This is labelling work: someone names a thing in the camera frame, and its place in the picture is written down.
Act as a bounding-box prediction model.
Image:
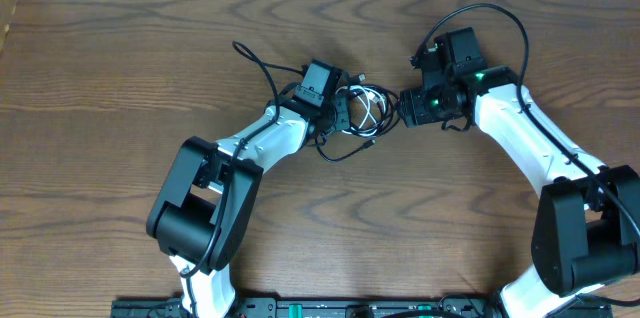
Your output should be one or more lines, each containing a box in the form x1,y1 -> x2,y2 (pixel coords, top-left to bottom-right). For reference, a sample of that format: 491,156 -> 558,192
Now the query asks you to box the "white USB cable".
335,84 -> 389,138

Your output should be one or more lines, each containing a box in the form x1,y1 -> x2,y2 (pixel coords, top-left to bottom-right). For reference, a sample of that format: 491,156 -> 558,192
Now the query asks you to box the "black USB cable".
314,73 -> 402,163

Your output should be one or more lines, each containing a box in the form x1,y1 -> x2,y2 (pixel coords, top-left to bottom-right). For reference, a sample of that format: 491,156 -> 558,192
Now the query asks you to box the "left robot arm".
146,60 -> 349,317

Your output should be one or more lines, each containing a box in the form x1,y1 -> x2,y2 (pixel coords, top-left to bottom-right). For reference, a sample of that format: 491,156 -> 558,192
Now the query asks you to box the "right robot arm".
399,27 -> 639,317

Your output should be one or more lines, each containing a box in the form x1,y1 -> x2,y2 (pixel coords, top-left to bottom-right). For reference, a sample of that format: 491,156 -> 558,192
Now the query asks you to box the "left camera cable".
178,40 -> 307,318

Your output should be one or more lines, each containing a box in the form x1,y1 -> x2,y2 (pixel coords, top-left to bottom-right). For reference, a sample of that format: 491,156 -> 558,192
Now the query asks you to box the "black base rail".
109,295 -> 485,318

